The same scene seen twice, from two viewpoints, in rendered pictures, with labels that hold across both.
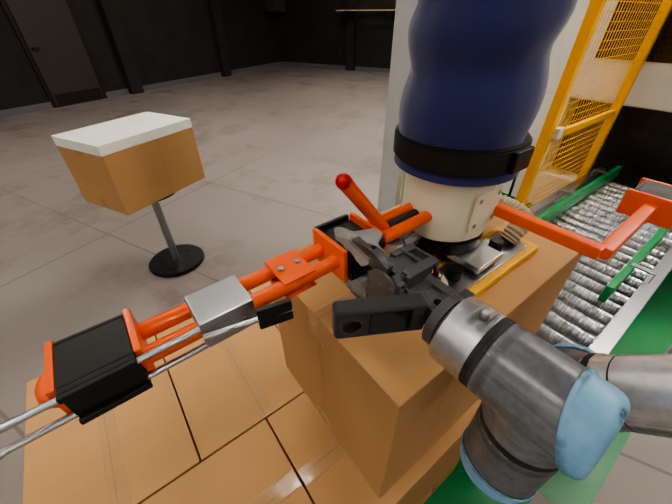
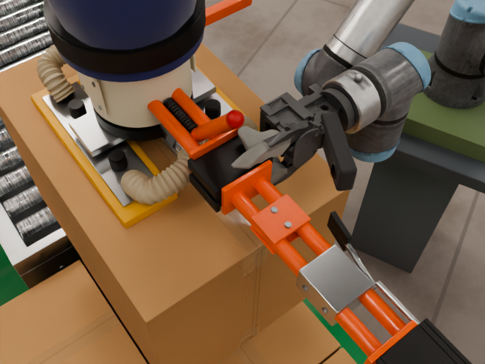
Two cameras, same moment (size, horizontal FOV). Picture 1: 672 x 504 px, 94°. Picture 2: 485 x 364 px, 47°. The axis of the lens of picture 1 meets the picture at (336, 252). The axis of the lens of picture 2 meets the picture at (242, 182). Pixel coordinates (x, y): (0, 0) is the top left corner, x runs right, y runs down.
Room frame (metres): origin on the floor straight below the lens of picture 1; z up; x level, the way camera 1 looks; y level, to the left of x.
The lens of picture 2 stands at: (0.40, 0.45, 1.86)
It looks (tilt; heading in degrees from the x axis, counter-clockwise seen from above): 54 degrees down; 270
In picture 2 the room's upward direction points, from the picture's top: straight up
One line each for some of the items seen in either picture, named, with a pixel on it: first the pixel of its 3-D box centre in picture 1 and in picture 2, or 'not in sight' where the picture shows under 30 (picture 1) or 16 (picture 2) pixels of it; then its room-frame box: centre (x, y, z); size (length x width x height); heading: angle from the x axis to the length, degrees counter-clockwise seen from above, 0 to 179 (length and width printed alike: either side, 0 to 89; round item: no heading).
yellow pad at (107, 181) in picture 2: not in sight; (98, 138); (0.65, -0.16, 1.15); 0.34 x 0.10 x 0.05; 127
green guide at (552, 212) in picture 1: (565, 198); not in sight; (1.84, -1.48, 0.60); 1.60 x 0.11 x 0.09; 127
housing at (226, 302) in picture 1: (222, 309); (333, 284); (0.29, 0.15, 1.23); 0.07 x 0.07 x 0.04; 37
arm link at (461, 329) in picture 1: (465, 333); (348, 101); (0.24, -0.15, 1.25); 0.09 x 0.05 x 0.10; 127
